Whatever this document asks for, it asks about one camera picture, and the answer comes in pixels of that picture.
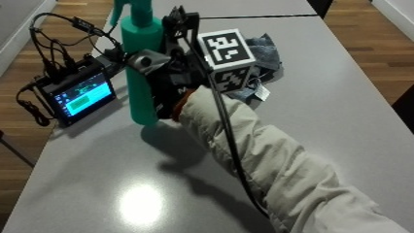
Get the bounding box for green spray bottle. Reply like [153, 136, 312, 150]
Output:
[109, 0, 165, 127]

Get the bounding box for white marker cube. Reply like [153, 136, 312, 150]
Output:
[197, 28, 258, 95]

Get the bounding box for small black screen device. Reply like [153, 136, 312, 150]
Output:
[35, 57, 117, 127]

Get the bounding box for gray cloth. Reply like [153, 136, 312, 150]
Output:
[224, 33, 285, 105]

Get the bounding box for gray palm camera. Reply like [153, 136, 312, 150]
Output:
[127, 49, 172, 76]

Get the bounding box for black glove cable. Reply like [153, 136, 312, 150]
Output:
[183, 34, 272, 220]

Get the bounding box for black glove mount bracket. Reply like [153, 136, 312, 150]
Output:
[161, 5, 203, 50]

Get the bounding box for black device cables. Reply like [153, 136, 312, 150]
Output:
[16, 12, 128, 127]

